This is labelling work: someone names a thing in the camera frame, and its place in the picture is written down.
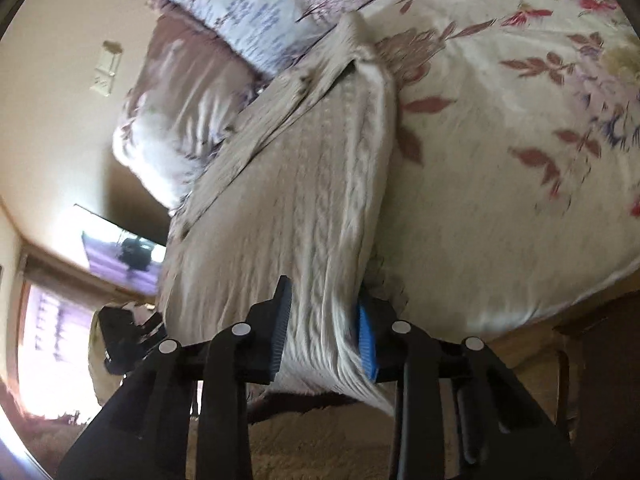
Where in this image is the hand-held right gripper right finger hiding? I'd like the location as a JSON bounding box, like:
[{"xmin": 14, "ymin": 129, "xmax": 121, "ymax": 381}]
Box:
[{"xmin": 356, "ymin": 285, "xmax": 576, "ymax": 480}]

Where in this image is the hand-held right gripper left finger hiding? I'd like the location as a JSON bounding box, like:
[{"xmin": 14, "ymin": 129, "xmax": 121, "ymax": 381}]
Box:
[{"xmin": 57, "ymin": 276, "xmax": 293, "ymax": 480}]

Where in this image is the cream cable knit sweater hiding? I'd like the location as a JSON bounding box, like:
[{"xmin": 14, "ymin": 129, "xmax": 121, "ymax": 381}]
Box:
[{"xmin": 157, "ymin": 10, "xmax": 401, "ymax": 418}]

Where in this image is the bright window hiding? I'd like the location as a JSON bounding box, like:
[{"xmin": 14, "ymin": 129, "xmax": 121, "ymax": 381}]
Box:
[{"xmin": 16, "ymin": 280, "xmax": 101, "ymax": 413}]

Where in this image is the floral bedspread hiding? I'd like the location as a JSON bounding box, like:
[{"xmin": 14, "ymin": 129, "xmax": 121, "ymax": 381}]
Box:
[{"xmin": 295, "ymin": 0, "xmax": 640, "ymax": 346}]

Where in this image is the dark wooden nightstand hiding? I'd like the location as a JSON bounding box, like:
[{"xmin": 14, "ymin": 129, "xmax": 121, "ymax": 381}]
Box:
[{"xmin": 552, "ymin": 304, "xmax": 640, "ymax": 480}]

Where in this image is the mauve satin pillow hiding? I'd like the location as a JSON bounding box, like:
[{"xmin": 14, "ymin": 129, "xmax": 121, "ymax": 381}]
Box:
[{"xmin": 111, "ymin": 12, "xmax": 268, "ymax": 213}]

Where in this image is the white floral pillow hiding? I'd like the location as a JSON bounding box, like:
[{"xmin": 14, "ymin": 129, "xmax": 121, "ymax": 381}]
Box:
[{"xmin": 150, "ymin": 0, "xmax": 436, "ymax": 78}]

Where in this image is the wall-mounted television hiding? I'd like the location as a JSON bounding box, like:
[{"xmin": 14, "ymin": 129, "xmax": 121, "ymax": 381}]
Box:
[{"xmin": 73, "ymin": 203, "xmax": 169, "ymax": 297}]

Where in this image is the wall light switch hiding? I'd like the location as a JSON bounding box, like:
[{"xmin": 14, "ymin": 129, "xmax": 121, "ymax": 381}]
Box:
[{"xmin": 89, "ymin": 40, "xmax": 124, "ymax": 99}]

